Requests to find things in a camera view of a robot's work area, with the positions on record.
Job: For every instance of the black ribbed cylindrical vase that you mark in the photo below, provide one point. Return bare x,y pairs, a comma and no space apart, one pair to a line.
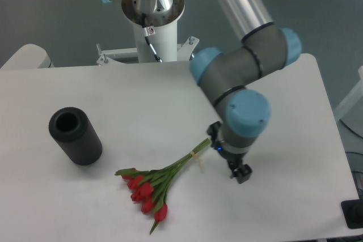
74,133

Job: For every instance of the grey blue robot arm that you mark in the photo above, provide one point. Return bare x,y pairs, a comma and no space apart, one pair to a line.
223,78

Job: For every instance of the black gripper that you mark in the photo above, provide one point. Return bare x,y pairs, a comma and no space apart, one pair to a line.
234,155

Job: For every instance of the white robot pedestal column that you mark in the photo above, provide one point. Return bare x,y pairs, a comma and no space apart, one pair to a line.
155,27

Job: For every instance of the black device at table edge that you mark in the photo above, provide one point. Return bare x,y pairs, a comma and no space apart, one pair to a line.
352,210

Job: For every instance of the red tulip bouquet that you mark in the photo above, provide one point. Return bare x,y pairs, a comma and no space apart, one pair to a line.
150,188

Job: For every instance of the white rounded side table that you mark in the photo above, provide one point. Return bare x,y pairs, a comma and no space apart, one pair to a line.
29,56

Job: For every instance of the white base mounting frame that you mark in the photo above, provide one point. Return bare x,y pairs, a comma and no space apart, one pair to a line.
113,55

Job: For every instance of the white furniture at right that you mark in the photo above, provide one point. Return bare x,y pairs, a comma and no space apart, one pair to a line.
353,96

